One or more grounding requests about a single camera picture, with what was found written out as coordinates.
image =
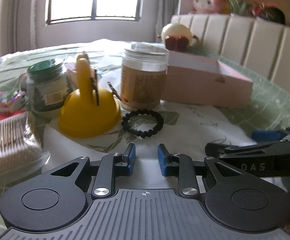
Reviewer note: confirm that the glass jar green lid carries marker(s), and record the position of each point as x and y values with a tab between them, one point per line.
47	87

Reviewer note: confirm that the cotton swab bag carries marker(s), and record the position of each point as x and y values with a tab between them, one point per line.
21	153

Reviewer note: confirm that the barred window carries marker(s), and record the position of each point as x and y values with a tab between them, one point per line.
61	11

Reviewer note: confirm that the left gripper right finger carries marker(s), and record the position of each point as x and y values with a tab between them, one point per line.
180	166

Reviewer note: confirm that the colourful tissue pack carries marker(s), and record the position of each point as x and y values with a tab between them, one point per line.
11	101

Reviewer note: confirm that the pink bunny plush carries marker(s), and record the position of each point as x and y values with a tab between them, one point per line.
208	6

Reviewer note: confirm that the cream round plush red feet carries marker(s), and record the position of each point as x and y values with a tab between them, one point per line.
176	37

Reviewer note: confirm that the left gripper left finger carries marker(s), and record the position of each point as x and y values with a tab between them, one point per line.
109	168

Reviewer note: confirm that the red flower plant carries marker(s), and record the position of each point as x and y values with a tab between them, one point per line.
267	11

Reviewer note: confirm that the yellow duck-shaped toy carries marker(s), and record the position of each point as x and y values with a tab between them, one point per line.
90	110

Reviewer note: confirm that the grey curtain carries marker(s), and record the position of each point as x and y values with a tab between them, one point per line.
165	10

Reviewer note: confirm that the pink cardboard box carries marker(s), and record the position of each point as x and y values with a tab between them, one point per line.
201	80

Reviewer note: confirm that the clear jar beige label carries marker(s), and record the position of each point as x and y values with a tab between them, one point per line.
143	75

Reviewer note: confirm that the green potted plant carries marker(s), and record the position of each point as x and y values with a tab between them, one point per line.
239	7

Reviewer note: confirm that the beige padded headboard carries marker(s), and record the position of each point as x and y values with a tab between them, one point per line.
259	45

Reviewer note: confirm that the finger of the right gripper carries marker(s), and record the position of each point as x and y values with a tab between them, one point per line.
265	136

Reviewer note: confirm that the green white bedspread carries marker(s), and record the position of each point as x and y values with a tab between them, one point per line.
187	128

